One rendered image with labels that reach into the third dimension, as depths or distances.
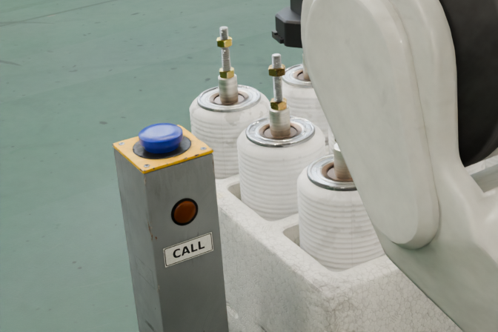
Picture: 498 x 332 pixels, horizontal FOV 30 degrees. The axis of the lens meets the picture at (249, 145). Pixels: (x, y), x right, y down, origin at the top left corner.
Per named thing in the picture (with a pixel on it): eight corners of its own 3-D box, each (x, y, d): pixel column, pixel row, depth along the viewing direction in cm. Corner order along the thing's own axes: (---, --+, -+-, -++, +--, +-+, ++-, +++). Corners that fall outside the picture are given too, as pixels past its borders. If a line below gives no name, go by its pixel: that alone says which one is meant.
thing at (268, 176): (269, 305, 103) (259, 160, 95) (233, 264, 111) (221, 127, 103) (344, 281, 106) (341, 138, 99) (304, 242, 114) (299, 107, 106)
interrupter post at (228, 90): (218, 98, 111) (217, 72, 110) (238, 97, 111) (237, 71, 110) (218, 106, 109) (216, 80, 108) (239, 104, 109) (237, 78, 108)
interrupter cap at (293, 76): (303, 64, 120) (302, 58, 120) (353, 73, 116) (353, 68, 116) (270, 83, 115) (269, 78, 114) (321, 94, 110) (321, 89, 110)
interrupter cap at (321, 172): (390, 190, 88) (390, 184, 88) (311, 197, 88) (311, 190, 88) (376, 155, 95) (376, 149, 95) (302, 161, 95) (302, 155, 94)
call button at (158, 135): (192, 153, 84) (190, 132, 83) (151, 164, 82) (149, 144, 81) (173, 138, 87) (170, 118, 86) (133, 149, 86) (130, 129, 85)
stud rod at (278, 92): (277, 123, 100) (273, 57, 96) (273, 120, 100) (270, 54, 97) (285, 121, 100) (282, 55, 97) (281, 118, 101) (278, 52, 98)
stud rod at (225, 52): (224, 87, 110) (218, 26, 107) (232, 87, 110) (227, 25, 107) (224, 90, 109) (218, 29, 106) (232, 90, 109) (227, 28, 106)
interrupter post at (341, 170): (359, 180, 90) (359, 150, 89) (335, 182, 90) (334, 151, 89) (355, 169, 93) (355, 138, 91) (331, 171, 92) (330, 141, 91)
